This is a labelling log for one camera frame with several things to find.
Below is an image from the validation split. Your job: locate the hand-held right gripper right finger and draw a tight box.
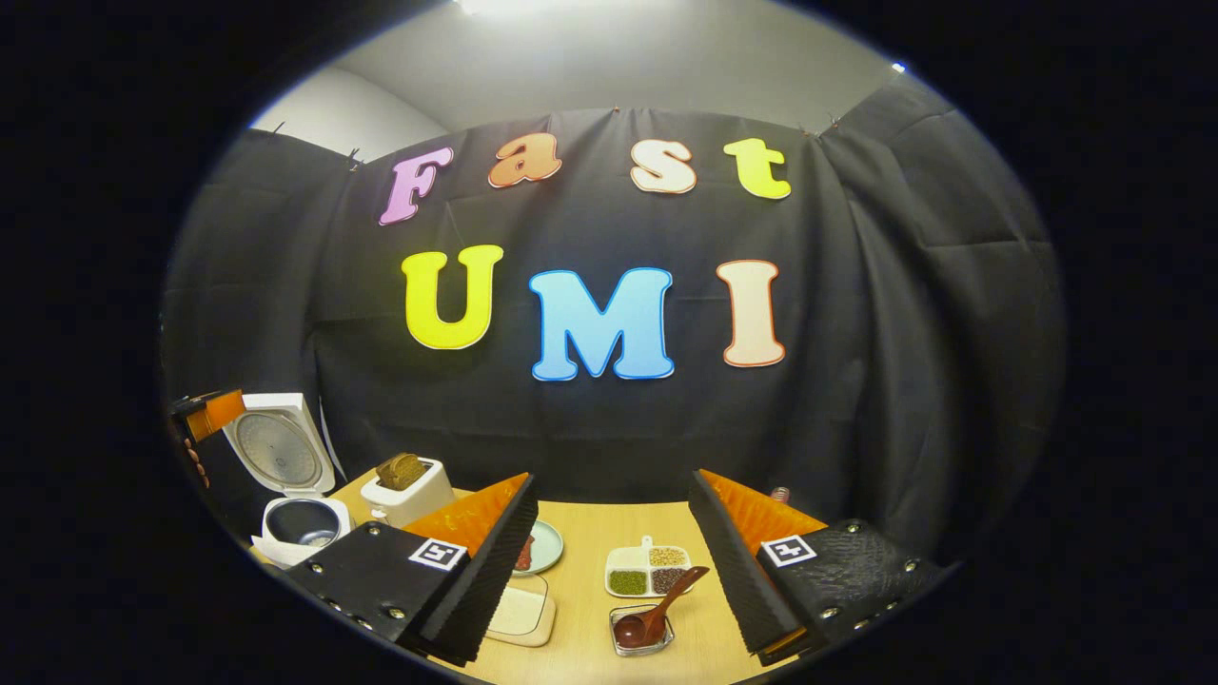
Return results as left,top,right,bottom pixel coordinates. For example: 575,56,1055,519
687,468,958,666

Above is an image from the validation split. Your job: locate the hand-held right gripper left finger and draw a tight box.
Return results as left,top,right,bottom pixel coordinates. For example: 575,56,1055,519
284,473,540,668

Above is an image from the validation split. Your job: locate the white rice cooker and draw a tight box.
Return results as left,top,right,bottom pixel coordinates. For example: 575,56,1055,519
223,392,354,570

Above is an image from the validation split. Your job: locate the dark wooden spoon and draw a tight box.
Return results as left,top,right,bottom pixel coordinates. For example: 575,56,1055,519
614,566,712,651

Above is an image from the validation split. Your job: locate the clear glass rectangular dish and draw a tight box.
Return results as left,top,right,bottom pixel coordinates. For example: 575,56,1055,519
483,571,559,650

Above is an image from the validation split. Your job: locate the pale green plate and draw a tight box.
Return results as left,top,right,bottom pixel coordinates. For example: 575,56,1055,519
511,519,565,577

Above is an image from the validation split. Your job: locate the white toaster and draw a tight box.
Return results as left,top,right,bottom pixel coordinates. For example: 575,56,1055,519
360,453,457,530

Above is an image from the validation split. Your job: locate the white divided grain dish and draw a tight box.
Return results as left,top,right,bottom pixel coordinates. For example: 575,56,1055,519
605,535,695,600

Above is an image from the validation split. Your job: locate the black backdrop cloth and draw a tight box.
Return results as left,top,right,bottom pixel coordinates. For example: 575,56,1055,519
162,76,1067,564

